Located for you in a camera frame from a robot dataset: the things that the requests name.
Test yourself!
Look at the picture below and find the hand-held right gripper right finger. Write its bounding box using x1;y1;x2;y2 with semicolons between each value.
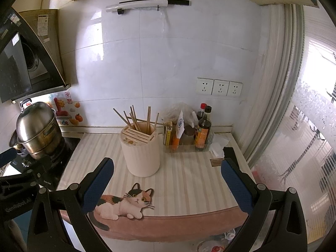
220;158;307;252

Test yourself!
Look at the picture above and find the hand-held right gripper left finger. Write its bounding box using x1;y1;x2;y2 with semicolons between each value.
28;157;114;252

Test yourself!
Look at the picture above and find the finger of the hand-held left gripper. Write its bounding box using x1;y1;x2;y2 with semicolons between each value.
0;147;19;167

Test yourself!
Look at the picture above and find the white cylindrical utensil holder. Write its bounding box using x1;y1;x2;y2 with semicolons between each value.
120;121;161;177

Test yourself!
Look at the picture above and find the bunch of wooden chopsticks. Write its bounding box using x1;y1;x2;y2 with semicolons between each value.
113;105;160;135

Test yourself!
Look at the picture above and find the person's left forearm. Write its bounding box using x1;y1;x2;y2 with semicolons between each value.
7;219;28;252

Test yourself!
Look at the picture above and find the flat black object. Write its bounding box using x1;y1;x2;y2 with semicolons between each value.
223;147;240;163

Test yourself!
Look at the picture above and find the stainless steel steamer pot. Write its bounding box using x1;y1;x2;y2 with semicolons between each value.
9;98;64;161

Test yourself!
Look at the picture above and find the white tissue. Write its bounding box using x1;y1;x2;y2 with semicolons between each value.
209;135;230;158

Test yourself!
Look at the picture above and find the black induction cooktop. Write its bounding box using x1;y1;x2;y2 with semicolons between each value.
10;136;81;191

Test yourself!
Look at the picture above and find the striped cat print mat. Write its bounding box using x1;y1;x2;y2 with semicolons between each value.
56;133;256;242

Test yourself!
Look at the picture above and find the orange label sauce bottle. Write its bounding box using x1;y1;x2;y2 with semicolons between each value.
195;106;213;149

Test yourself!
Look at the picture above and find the clear plastic condiment tray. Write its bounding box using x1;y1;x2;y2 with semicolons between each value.
163;131;215;153

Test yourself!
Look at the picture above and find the white and orange packet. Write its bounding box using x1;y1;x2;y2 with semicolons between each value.
173;110;185;151

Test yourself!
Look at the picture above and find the red cap sauce bottle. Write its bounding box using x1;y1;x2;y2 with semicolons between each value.
196;103;208;128

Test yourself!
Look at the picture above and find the yellow box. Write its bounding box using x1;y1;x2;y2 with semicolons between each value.
164;121;174;146

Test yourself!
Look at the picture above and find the black range hood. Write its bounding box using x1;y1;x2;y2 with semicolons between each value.
0;7;72;104

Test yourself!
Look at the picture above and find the clear plastic bag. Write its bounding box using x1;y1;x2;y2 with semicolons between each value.
161;102;200;130

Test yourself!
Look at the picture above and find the frosted sliding window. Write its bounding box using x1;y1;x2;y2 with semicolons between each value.
240;4;336;252

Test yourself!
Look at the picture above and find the colourful fruit wall sticker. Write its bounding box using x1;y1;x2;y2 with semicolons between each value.
52;92;85;127

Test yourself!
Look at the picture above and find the white wall socket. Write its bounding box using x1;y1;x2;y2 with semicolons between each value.
212;79;229;96
227;81;243;98
197;78;214;95

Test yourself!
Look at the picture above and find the white and black wall rack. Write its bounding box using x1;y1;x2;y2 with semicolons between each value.
106;0;190;15

